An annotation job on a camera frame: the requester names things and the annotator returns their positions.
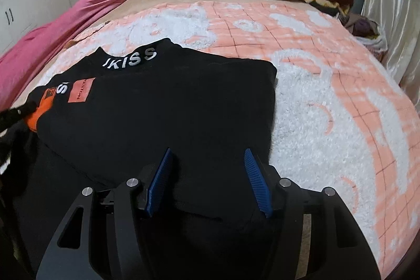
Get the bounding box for pink satin duvet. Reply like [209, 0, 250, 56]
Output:
[1, 0, 127, 110]

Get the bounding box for black sweater orange cuffs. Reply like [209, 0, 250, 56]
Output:
[1, 38, 277, 279]

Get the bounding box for white satin curtain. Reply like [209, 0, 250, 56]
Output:
[363, 0, 419, 102]

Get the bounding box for peach white plush blanket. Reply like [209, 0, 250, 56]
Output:
[30, 1, 419, 276]

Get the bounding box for beige bed sheet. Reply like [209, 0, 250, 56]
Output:
[64, 0, 311, 53]

